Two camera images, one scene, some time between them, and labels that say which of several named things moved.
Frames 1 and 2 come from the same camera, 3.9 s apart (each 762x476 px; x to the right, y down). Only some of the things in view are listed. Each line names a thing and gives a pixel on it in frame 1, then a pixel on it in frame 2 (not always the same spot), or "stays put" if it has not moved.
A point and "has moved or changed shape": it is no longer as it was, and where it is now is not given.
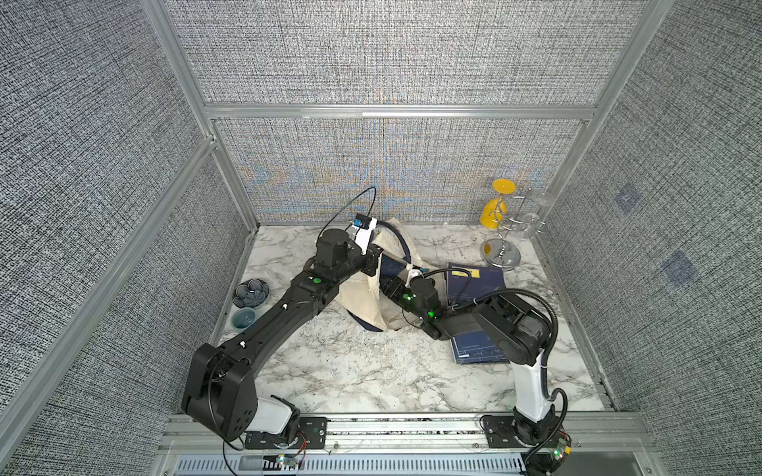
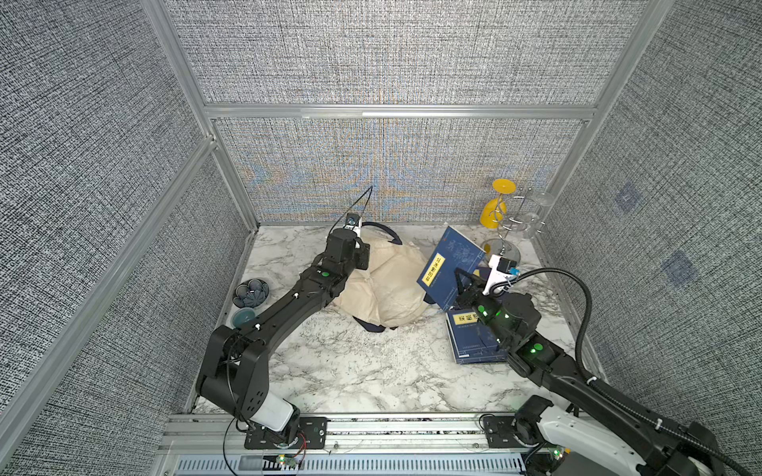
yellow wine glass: [493, 211] stays put
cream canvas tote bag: [365, 295] has moved or changed shape
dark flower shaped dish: [250, 294] stays put
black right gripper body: [404, 297] to [491, 313]
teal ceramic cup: [243, 317] stays put
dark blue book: [389, 269] to [439, 277]
